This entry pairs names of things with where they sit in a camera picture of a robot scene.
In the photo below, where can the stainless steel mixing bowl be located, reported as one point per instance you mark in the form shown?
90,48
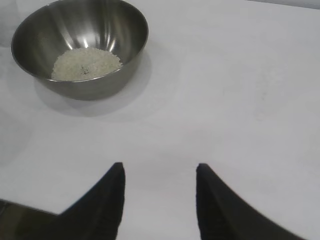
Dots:
82,90

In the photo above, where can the white uncooked rice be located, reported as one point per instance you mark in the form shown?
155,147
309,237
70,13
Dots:
85,66

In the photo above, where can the white tablecloth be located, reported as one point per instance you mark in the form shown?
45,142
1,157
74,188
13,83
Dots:
200,105

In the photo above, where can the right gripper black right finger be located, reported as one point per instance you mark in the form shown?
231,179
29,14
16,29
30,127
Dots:
225,217

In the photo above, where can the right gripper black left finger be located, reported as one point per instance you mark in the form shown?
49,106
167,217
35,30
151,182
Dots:
100,212

